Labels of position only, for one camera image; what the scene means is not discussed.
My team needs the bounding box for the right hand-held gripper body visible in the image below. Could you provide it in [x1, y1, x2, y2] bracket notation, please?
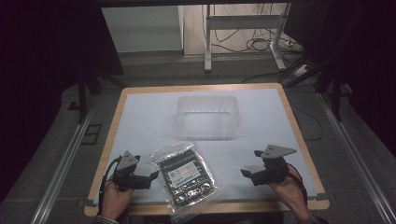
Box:
[249, 144, 298, 187]

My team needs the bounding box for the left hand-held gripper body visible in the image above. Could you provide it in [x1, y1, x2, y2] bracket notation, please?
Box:
[112, 150, 152, 192]

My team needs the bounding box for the person's right hand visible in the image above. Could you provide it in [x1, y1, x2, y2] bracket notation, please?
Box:
[268, 164, 313, 223]

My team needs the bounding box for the person's left hand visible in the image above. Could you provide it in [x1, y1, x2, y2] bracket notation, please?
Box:
[100, 177, 135, 220]

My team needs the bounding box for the clear bag with black contents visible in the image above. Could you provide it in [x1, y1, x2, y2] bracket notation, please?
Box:
[150, 141, 224, 224]

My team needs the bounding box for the white table sheet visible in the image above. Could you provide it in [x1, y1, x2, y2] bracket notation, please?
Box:
[92, 88, 319, 204]

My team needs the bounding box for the translucent plastic container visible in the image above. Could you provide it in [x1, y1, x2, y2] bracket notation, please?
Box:
[175, 94, 241, 141]

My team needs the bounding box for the black metal stand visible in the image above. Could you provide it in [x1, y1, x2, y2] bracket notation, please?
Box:
[282, 6, 353, 123]
[75, 69, 127, 125]

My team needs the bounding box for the white power strip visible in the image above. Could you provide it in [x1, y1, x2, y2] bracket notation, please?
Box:
[292, 63, 311, 77]

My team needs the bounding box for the dark curtain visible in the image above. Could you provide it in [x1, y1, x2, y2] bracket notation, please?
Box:
[0, 0, 125, 203]
[284, 0, 396, 157]

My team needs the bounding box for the white panel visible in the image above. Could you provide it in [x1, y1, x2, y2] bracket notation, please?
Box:
[101, 5, 185, 54]

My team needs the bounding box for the white metal stand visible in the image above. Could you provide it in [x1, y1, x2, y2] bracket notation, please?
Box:
[203, 3, 292, 74]

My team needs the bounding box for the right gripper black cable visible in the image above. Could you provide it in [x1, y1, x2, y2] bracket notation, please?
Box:
[287, 162, 309, 206]

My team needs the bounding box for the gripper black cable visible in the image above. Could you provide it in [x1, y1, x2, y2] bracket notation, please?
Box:
[287, 162, 309, 206]
[97, 156, 122, 217]

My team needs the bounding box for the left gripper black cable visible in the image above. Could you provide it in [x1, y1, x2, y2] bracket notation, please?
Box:
[97, 156, 122, 217]

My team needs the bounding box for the black floor frame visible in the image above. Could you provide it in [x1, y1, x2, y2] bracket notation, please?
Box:
[80, 123, 103, 146]

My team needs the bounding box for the thin black floor cable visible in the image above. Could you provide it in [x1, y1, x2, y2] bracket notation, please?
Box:
[289, 98, 324, 142]

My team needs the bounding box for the aluminium floor rail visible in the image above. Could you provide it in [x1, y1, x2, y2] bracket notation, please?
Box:
[317, 91, 396, 224]
[30, 92, 101, 224]

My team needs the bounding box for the tangle of black floor cables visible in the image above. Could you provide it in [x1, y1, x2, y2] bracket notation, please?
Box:
[214, 3, 304, 54]

